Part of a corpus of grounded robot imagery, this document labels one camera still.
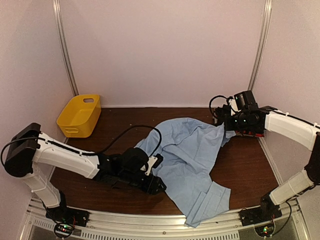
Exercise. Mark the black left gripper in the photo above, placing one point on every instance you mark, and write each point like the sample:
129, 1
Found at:
151, 186

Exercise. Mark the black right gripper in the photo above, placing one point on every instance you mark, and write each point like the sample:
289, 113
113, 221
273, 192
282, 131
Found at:
228, 124

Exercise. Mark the light blue long sleeve shirt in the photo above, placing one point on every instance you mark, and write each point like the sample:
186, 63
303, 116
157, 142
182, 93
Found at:
190, 148

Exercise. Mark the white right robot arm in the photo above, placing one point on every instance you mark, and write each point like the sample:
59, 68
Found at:
293, 144

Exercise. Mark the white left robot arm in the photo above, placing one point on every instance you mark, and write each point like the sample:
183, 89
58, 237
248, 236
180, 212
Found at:
30, 147

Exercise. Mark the red black plaid folded shirt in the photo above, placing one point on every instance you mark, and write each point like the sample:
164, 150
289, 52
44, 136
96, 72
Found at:
252, 134

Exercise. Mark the black folded button shirt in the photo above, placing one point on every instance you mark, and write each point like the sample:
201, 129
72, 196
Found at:
219, 114

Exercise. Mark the yellow plastic basket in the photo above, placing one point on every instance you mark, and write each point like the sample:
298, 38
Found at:
79, 117

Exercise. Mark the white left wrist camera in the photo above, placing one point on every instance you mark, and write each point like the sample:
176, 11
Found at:
152, 163

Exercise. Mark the aluminium front rail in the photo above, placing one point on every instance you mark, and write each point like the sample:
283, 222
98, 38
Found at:
227, 226

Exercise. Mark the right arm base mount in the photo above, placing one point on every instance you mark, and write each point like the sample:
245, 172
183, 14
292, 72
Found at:
252, 216

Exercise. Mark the aluminium right corner post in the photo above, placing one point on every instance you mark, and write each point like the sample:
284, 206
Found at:
264, 32

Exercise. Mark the aluminium corner post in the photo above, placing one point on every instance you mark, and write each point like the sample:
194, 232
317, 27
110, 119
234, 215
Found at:
64, 47
264, 32

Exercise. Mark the aluminium left corner post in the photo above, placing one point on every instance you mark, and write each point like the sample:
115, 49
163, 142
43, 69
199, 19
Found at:
64, 47

